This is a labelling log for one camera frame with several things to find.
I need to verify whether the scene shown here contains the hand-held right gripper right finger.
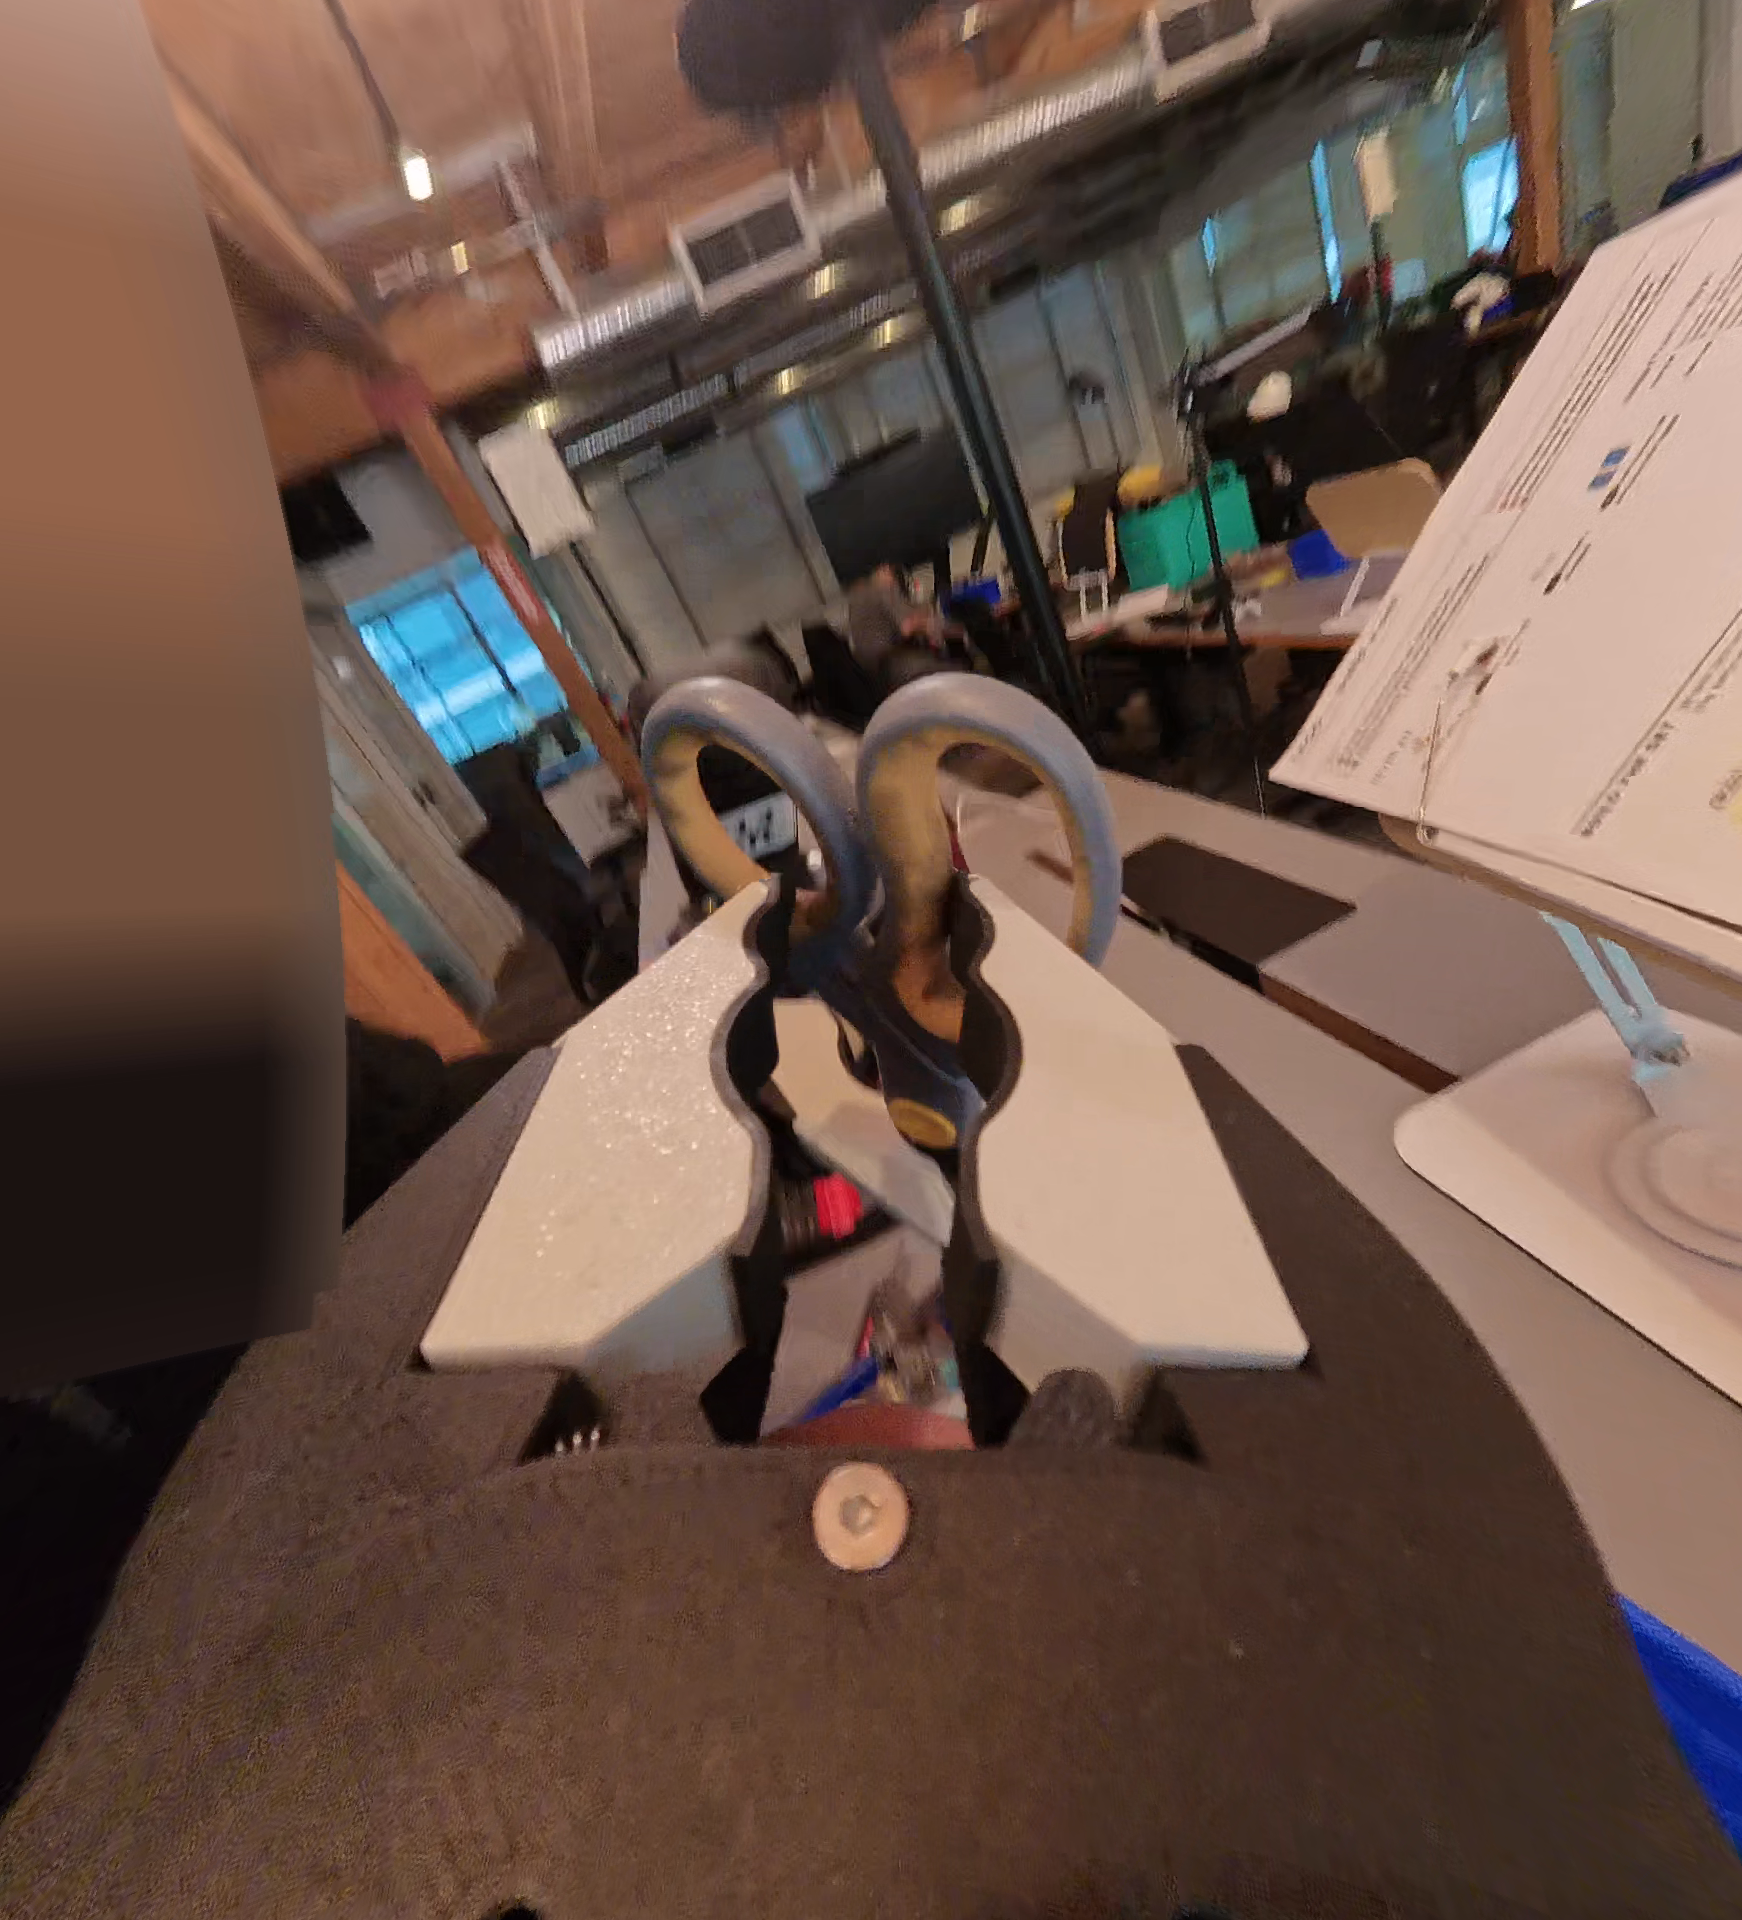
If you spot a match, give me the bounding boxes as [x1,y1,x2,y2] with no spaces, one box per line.
[943,879,1311,1447]

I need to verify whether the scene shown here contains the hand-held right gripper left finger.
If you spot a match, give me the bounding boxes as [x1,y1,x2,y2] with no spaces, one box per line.
[419,879,800,1447]

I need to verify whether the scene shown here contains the grey orange handled scissors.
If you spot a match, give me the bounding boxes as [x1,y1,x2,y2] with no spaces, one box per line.
[636,670,1127,1156]

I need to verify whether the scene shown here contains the small blue plastic bin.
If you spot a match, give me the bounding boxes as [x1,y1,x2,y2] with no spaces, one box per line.
[1614,1597,1742,1920]

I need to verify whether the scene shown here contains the green storage crate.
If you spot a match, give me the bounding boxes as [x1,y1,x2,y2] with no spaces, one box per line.
[1119,462,1258,595]

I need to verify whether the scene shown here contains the printed instruction sheet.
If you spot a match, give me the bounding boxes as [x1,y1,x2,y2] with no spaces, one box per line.
[1269,125,1742,962]

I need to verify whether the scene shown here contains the black tripod pole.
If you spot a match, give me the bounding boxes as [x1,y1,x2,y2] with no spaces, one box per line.
[677,0,1099,751]

